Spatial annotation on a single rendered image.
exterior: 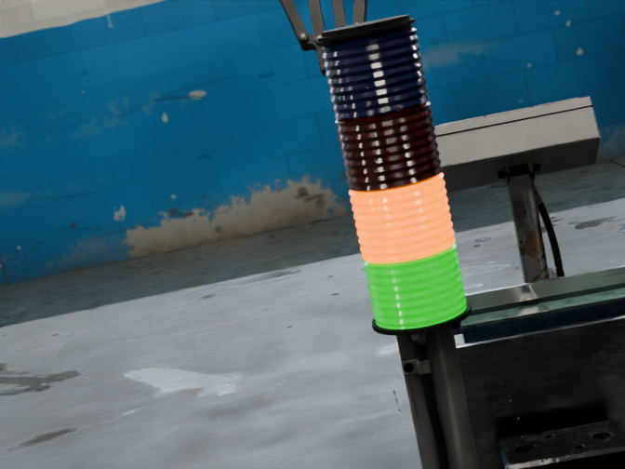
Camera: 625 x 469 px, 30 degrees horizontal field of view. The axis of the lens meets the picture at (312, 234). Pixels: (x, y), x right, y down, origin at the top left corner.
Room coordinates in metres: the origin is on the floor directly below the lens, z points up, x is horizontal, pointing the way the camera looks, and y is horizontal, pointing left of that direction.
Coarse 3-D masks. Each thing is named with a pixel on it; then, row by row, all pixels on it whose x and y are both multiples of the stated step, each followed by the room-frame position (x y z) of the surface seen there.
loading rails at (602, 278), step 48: (528, 288) 1.07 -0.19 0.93; (576, 288) 1.06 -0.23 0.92; (624, 288) 1.05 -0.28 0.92; (480, 336) 1.04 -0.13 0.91; (528, 336) 0.93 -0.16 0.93; (576, 336) 0.92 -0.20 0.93; (624, 336) 0.92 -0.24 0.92; (480, 384) 0.93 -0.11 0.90; (528, 384) 0.93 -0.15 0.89; (576, 384) 0.92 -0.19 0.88; (624, 384) 0.92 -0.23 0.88; (480, 432) 0.93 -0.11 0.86; (528, 432) 0.93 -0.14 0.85
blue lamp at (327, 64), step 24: (336, 48) 0.69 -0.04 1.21; (360, 48) 0.69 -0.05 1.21; (384, 48) 0.68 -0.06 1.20; (408, 48) 0.69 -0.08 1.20; (336, 72) 0.70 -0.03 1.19; (360, 72) 0.69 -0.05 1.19; (384, 72) 0.68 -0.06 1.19; (408, 72) 0.69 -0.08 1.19; (336, 96) 0.70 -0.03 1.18; (360, 96) 0.69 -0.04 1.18; (384, 96) 0.68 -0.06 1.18; (408, 96) 0.69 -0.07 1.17
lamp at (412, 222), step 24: (384, 192) 0.69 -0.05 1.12; (408, 192) 0.68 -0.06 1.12; (432, 192) 0.69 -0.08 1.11; (360, 216) 0.70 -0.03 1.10; (384, 216) 0.69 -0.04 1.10; (408, 216) 0.68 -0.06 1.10; (432, 216) 0.69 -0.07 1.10; (360, 240) 0.71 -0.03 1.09; (384, 240) 0.69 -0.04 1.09; (408, 240) 0.68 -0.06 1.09; (432, 240) 0.69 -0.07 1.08
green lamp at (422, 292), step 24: (384, 264) 0.69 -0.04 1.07; (408, 264) 0.68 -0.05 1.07; (432, 264) 0.69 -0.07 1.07; (456, 264) 0.70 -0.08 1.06; (384, 288) 0.69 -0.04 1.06; (408, 288) 0.68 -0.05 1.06; (432, 288) 0.69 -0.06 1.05; (456, 288) 0.70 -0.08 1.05; (384, 312) 0.70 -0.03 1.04; (408, 312) 0.69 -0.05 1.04; (432, 312) 0.68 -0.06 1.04; (456, 312) 0.69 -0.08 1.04
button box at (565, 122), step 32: (448, 128) 1.21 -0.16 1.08; (480, 128) 1.21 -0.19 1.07; (512, 128) 1.20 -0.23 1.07; (544, 128) 1.19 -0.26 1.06; (576, 128) 1.19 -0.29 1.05; (448, 160) 1.19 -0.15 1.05; (480, 160) 1.19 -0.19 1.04; (512, 160) 1.20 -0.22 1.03; (544, 160) 1.21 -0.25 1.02; (576, 160) 1.22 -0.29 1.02
